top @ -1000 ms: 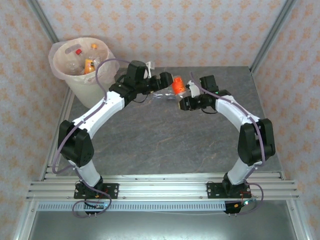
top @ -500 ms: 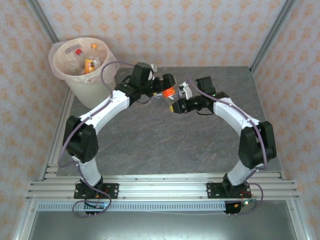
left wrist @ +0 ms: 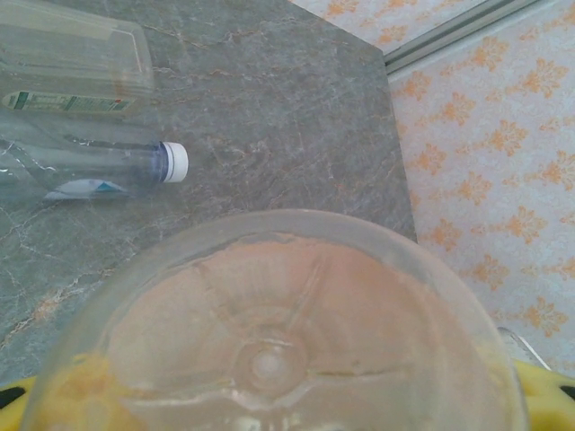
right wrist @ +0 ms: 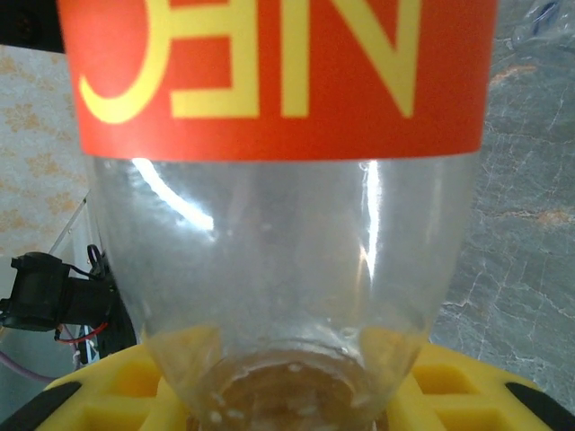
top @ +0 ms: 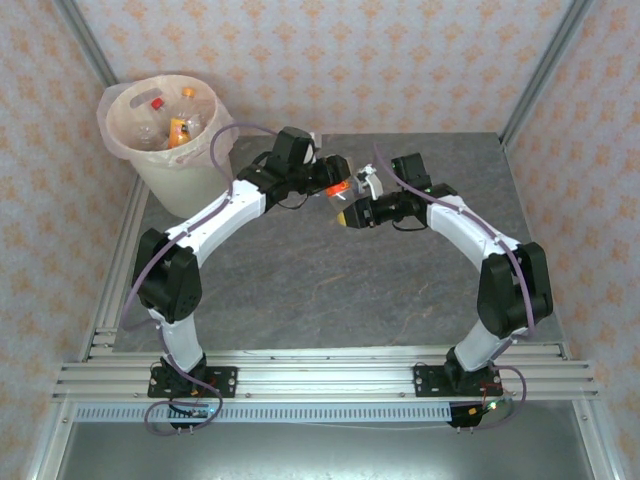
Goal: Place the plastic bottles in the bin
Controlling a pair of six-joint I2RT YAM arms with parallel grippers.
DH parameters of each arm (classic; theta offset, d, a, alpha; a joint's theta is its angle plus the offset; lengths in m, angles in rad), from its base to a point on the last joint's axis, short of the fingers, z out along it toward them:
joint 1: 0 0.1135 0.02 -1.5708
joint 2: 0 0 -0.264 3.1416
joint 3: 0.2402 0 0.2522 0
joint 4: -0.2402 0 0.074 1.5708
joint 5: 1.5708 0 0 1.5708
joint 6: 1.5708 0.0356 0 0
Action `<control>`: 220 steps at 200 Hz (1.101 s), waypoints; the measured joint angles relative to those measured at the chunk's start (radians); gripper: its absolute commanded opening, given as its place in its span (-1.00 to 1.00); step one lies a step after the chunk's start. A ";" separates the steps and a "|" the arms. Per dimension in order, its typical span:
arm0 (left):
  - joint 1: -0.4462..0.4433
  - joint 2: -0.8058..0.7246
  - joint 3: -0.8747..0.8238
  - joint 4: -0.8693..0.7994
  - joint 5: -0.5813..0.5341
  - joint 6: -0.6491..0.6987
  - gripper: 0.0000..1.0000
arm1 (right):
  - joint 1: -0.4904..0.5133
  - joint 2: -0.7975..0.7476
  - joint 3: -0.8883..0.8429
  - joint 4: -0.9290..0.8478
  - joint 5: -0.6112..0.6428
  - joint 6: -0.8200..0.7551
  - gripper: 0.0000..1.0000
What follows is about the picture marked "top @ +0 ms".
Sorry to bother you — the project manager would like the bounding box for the orange label plastic bottle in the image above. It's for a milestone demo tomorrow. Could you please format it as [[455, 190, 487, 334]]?
[[324, 180, 354, 211]]

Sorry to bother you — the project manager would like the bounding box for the yellow label orange cap bottle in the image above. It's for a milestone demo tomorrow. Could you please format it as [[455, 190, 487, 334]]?
[[167, 87, 197, 150]]

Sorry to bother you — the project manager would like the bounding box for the clear bottle with white cap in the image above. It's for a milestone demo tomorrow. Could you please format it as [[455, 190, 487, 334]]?
[[134, 122, 161, 151]]

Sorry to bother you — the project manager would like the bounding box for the white plastic bin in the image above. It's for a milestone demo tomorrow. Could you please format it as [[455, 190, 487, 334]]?
[[102, 74, 236, 220]]

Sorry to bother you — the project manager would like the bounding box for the small circuit board with LED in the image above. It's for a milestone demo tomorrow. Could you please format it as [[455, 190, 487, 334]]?
[[452, 399, 506, 429], [172, 405, 214, 421]]

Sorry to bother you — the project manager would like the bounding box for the grey sheet metal panel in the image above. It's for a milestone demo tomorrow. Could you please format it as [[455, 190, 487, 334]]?
[[54, 422, 596, 480]]

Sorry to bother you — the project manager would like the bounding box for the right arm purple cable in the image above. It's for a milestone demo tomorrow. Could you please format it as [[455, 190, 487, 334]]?
[[373, 142, 539, 434]]

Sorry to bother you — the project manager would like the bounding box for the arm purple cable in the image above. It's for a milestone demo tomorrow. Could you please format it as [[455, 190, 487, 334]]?
[[373, 142, 539, 434], [119, 122, 279, 436]]

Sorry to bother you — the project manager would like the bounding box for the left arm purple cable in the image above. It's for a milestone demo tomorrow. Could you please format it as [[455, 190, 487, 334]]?
[[119, 122, 279, 436]]

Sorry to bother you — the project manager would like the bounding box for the aluminium mounting rail beam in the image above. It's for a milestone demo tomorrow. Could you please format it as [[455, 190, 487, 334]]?
[[52, 344, 601, 404]]

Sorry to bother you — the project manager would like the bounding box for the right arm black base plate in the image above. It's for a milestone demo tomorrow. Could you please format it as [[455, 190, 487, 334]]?
[[413, 363, 501, 400]]

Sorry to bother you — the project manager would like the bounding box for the grey slotted cable duct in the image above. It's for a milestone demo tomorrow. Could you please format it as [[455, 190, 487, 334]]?
[[74, 402, 454, 424]]

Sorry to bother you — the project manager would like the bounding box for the aluminium frame post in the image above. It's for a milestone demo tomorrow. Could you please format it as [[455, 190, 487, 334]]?
[[52, 0, 121, 89], [499, 0, 596, 146]]

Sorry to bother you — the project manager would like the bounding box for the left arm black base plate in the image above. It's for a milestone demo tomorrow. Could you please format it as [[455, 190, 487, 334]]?
[[147, 364, 239, 400]]

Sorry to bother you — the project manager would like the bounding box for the aluminium side rail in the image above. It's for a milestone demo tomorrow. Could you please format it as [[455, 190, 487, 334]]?
[[79, 174, 151, 361]]

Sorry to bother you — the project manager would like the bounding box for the aluminium lower frame rail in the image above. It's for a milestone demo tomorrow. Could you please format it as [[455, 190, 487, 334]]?
[[24, 399, 76, 480], [572, 399, 629, 480]]

